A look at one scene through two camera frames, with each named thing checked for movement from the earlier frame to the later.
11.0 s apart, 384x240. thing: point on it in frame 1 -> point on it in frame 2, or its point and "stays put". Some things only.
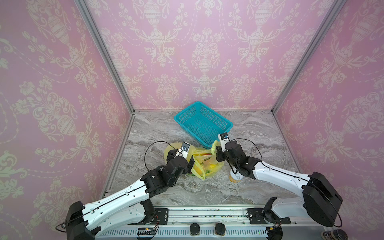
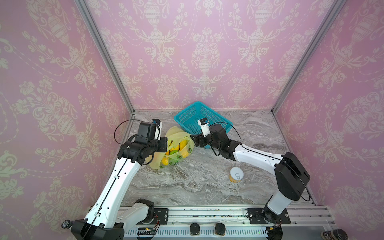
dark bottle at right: [334, 234] stays put
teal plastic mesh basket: [202, 124] stays put
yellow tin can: [235, 178] stays put
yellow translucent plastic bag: [206, 162] -> [179, 146]
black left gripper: [189, 166] -> [164, 147]
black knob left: [194, 228] stays put
